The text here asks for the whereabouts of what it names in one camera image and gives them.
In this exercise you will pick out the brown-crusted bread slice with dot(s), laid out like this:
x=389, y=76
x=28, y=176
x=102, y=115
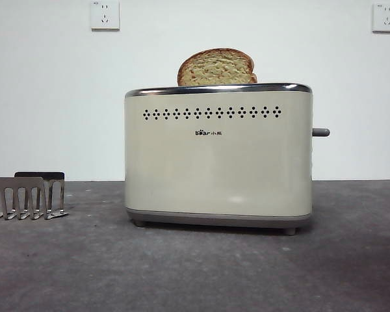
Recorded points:
x=214, y=70

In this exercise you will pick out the grey toaster lever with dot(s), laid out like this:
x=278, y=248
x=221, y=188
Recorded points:
x=321, y=132

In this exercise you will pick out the cream two-slot toaster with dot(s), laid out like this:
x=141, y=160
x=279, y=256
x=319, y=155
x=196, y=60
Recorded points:
x=214, y=169

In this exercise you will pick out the silver metal toast rack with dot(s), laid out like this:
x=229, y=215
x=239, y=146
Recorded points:
x=16, y=182

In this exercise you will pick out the white wall socket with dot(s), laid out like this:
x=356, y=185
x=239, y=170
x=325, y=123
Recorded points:
x=384, y=18
x=105, y=16

